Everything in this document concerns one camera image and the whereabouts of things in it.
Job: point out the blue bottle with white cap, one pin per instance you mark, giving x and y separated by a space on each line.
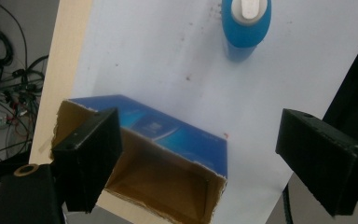
245 28

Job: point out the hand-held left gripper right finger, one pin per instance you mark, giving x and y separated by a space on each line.
323 158

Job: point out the blue cardboard box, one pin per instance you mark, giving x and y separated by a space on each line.
167 165

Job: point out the white paper sheet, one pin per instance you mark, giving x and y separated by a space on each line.
199 71

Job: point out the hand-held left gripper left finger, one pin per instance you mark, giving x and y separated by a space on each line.
87 161

